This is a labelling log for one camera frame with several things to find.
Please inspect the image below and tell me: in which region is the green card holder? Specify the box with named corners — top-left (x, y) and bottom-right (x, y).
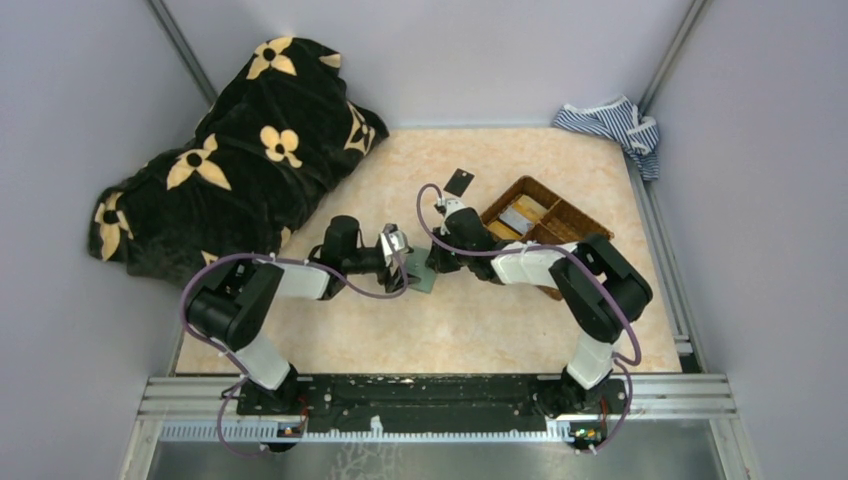
top-left (404, 246), bottom-right (437, 294)

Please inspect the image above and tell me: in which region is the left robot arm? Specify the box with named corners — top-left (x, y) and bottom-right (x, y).
top-left (180, 215), bottom-right (415, 414)

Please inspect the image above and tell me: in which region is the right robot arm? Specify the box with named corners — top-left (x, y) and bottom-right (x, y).
top-left (427, 198), bottom-right (653, 412)

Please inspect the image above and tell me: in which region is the black card on table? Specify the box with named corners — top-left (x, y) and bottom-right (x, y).
top-left (443, 168), bottom-right (475, 198)

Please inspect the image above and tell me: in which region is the silver card in basket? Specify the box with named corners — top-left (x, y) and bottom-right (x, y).
top-left (498, 206), bottom-right (535, 235)

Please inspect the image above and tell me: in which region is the woven wicker divided basket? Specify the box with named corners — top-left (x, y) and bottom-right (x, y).
top-left (480, 175), bottom-right (615, 302)

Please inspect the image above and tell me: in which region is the black floral blanket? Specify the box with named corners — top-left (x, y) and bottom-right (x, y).
top-left (86, 36), bottom-right (389, 287)

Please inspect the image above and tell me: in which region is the blue striped cloth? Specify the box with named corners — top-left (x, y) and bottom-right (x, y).
top-left (552, 95), bottom-right (660, 182)

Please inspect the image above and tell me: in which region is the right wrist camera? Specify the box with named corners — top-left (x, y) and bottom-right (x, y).
top-left (434, 197), bottom-right (467, 219)

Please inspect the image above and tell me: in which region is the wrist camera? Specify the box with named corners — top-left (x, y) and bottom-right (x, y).
top-left (378, 223), bottom-right (412, 268)
top-left (434, 197), bottom-right (467, 219)

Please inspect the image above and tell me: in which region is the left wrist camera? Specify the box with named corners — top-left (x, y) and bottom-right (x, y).
top-left (378, 223), bottom-right (412, 268)

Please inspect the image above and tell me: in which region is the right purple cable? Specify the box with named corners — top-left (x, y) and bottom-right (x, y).
top-left (415, 183), bottom-right (643, 369)

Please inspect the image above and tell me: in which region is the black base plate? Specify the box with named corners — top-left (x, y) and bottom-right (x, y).
top-left (236, 374), bottom-right (627, 434)

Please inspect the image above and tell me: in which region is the aluminium frame rail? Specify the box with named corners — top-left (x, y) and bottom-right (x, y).
top-left (120, 373), bottom-right (760, 479)

